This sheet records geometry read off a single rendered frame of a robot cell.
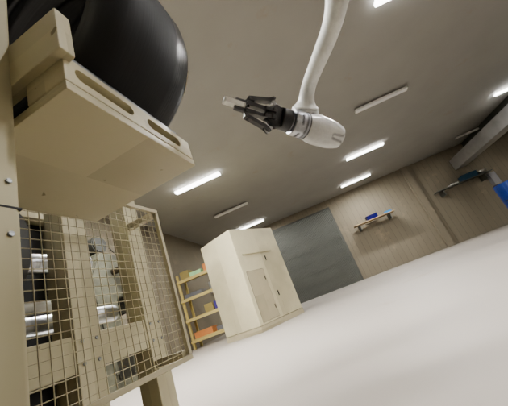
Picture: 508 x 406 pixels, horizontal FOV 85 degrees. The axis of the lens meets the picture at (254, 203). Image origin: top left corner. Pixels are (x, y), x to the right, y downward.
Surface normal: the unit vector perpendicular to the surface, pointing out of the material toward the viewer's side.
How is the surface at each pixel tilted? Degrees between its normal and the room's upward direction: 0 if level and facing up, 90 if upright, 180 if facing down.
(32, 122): 180
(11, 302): 90
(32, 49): 90
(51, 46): 90
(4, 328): 90
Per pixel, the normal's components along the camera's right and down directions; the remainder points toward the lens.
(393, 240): -0.23, -0.27
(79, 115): 0.34, 0.88
